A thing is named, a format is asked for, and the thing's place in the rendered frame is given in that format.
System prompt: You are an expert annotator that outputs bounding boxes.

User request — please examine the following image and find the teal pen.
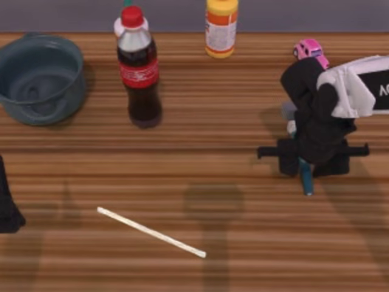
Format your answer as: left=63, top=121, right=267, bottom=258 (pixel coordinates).
left=280, top=101, right=315, bottom=196

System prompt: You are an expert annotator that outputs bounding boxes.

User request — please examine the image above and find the pink toy car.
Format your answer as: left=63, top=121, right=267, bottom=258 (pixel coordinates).
left=292, top=38, right=331, bottom=70

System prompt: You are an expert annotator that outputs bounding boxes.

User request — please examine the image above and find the grey-blue plastic basin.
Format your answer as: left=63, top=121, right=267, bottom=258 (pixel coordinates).
left=0, top=32, right=88, bottom=127

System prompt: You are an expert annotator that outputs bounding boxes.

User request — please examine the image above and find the white paper-wrapped straw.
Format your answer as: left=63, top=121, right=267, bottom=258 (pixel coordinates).
left=97, top=206, right=207, bottom=260

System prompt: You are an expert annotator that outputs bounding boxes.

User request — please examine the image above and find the yellow bottle orange label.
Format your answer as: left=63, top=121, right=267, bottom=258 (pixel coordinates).
left=204, top=0, right=239, bottom=60

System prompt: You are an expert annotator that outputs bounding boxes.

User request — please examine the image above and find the cola bottle red cap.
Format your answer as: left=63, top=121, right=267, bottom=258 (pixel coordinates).
left=113, top=5, right=164, bottom=129

